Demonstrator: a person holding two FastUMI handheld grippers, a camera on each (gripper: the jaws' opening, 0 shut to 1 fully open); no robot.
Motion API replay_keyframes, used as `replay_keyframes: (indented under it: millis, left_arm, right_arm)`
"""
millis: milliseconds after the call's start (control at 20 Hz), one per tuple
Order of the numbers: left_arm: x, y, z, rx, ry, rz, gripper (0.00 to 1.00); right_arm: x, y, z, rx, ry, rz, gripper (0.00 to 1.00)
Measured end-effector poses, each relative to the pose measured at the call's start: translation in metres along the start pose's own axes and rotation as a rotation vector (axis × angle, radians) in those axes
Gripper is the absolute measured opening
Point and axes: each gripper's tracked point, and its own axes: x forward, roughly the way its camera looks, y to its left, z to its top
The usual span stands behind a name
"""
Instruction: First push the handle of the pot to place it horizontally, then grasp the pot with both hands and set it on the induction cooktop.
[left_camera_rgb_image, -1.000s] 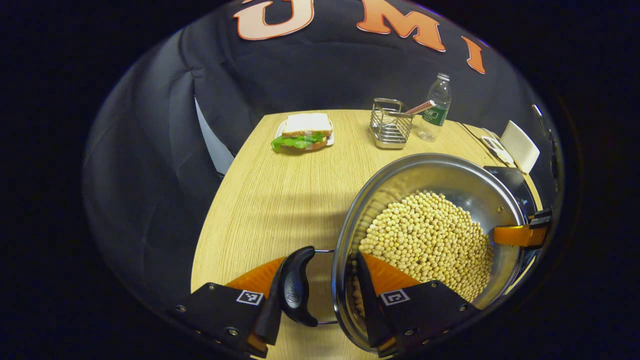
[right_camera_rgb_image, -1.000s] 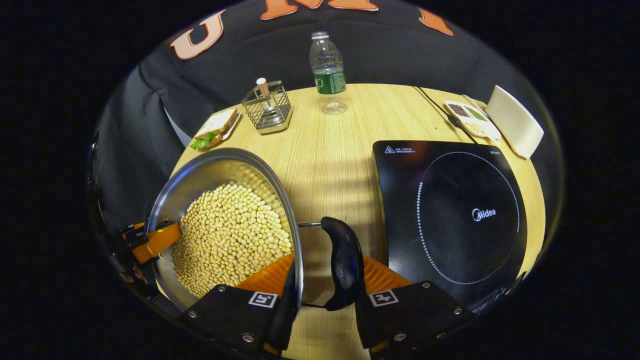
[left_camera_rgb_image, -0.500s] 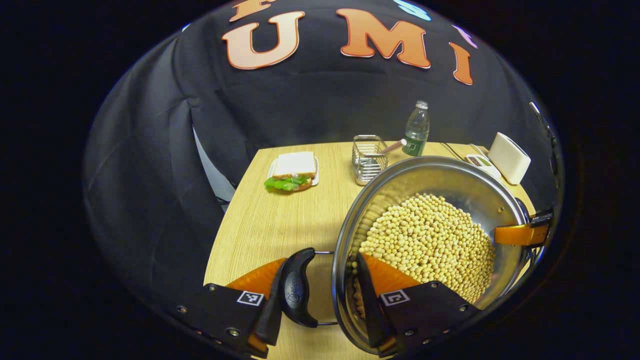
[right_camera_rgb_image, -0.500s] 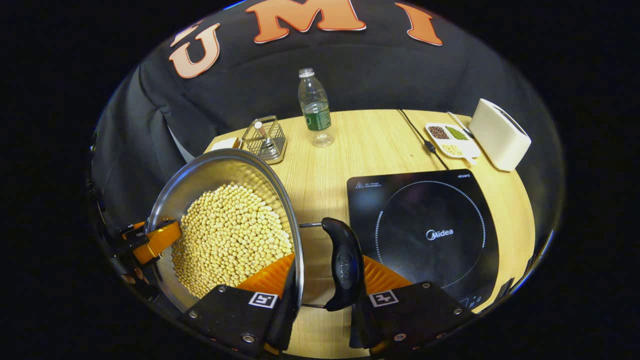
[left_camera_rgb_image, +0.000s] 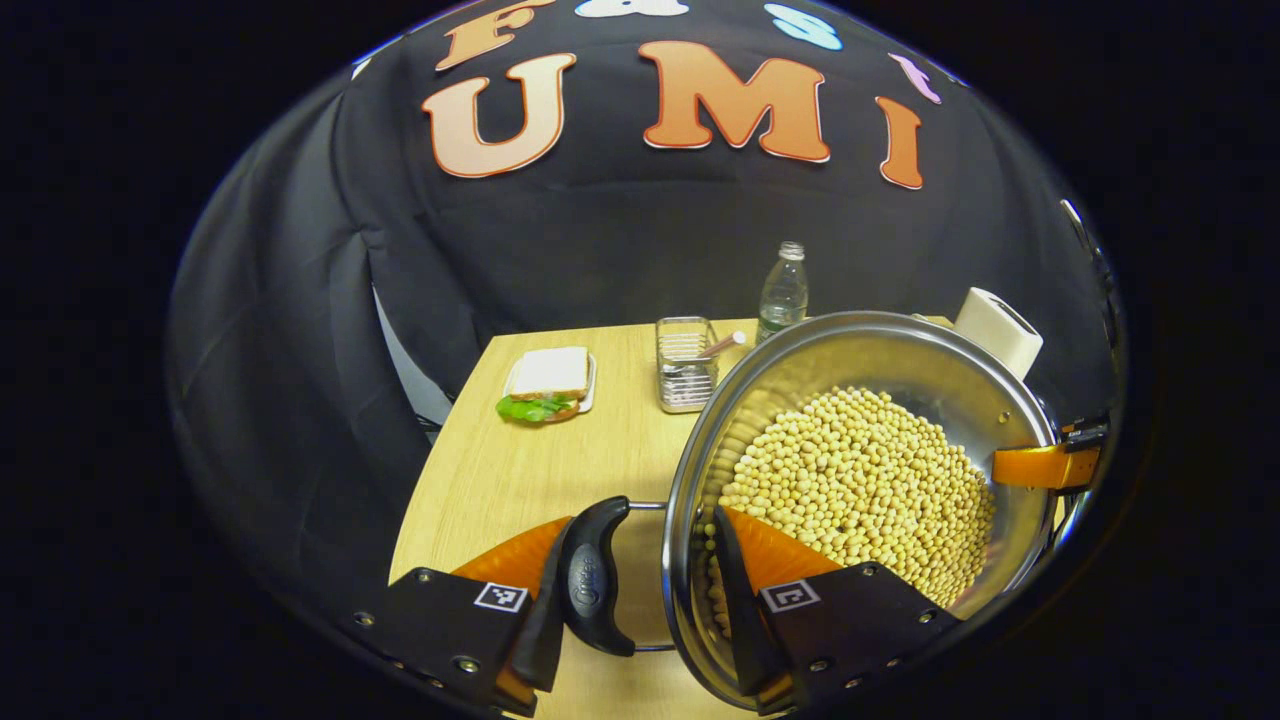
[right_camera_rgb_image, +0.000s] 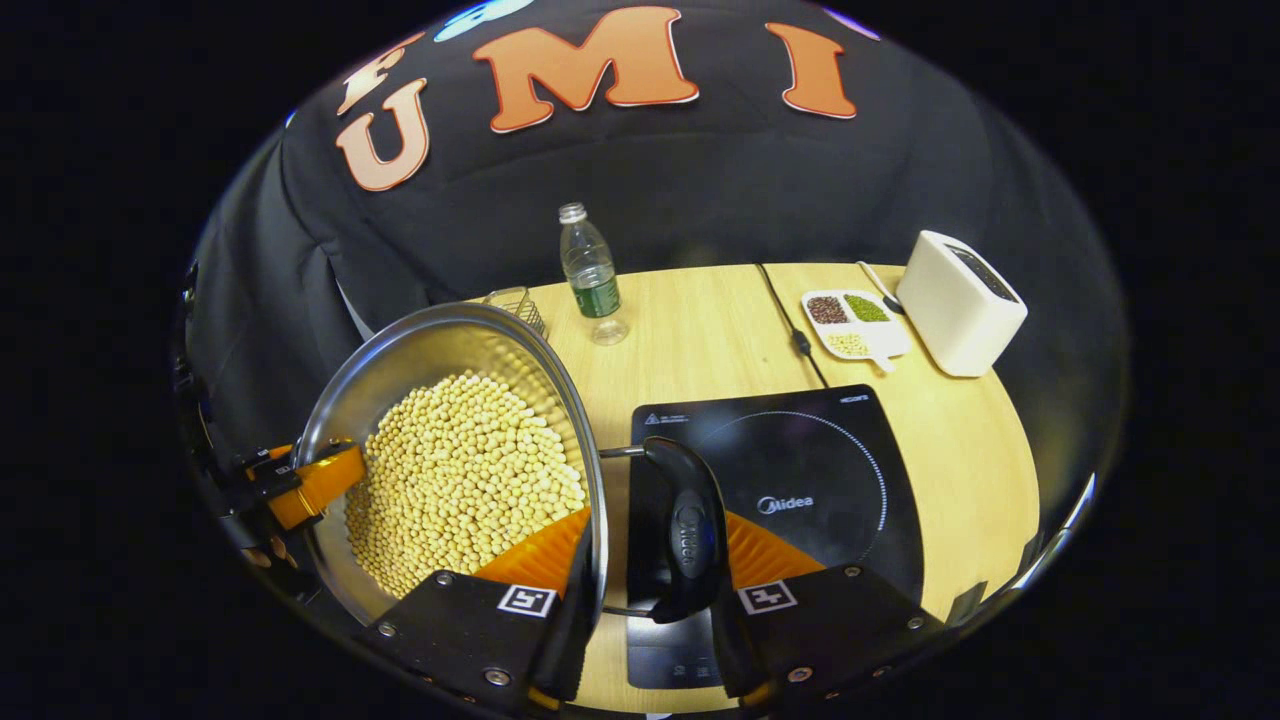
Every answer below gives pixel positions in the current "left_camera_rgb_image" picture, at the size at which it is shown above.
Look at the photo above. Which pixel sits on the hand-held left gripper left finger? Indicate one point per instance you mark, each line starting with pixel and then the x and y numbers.
pixel 535 640

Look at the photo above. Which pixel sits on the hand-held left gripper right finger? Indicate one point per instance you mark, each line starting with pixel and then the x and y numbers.
pixel 745 620

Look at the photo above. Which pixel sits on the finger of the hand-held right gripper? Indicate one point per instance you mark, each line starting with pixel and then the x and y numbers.
pixel 1040 467

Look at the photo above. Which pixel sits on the pile of yellow soybeans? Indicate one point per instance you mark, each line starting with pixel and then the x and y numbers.
pixel 860 480

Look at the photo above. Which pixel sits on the sandwich with lettuce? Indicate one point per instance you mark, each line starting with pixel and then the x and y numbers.
pixel 548 375

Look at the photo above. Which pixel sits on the clear plastic water bottle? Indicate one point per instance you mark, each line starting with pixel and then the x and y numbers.
pixel 783 295

